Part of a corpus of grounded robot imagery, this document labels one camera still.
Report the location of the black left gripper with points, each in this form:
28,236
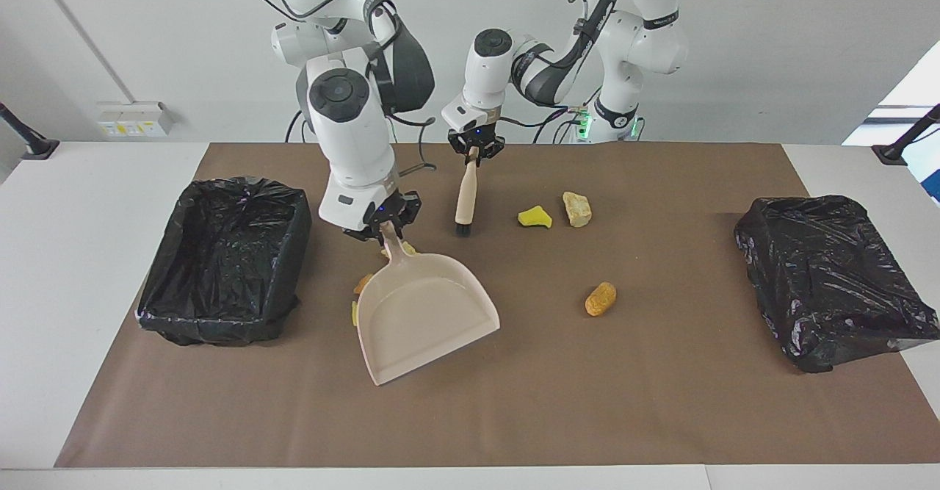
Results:
477,137

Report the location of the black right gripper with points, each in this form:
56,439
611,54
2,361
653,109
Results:
389,208

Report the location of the pale green foam chunk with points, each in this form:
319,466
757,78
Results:
409,249

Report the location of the beige hand brush black bristles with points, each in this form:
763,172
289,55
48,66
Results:
465,196

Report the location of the orange striped foam chunk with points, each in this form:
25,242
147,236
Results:
363,283

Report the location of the small yellow sponge piece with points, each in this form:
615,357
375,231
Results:
534,217

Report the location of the pale pink plastic dustpan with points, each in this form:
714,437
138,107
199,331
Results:
418,314

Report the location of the notched yellow sponge piece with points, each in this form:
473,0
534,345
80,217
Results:
355,314

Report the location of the pale and orange foam chunk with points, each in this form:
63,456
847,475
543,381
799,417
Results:
576,209

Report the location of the brown oval foam chunk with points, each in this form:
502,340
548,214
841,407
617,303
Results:
600,299

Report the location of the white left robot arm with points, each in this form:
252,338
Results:
646,34

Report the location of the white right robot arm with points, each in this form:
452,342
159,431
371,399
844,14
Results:
352,137

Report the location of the open bin black bag liner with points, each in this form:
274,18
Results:
220,255

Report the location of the crumpled bin black bag liner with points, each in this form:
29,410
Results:
822,277

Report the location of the brown paper table mat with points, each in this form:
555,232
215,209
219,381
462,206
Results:
587,402

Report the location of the white wall socket box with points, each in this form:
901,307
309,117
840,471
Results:
136,119

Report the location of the black camera stand clamp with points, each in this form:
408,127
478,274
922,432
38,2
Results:
29,141
899,148

